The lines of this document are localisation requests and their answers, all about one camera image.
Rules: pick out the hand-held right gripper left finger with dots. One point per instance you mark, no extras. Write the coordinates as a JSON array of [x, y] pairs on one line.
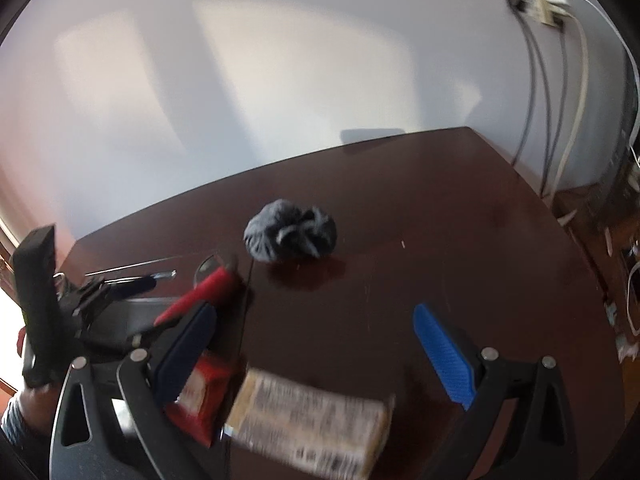
[[185, 350]]

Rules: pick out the person's left forearm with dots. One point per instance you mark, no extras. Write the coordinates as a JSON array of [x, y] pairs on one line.
[[27, 412]]

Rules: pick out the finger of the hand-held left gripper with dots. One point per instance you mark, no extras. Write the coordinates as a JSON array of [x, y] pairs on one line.
[[125, 337], [135, 285]]

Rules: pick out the black monitor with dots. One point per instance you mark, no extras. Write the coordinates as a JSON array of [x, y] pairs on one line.
[[622, 135]]

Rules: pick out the cream wall socket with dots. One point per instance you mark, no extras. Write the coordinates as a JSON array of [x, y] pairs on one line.
[[545, 12]]

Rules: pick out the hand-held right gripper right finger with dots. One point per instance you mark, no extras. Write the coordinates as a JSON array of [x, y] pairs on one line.
[[445, 355]]

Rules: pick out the pale cracker packet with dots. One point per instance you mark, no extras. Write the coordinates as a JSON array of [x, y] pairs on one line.
[[310, 420]]

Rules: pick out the dark grey sock ball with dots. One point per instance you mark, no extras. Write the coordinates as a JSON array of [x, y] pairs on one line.
[[290, 232]]

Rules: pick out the red snack packet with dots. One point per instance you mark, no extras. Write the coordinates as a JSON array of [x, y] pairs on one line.
[[202, 395]]

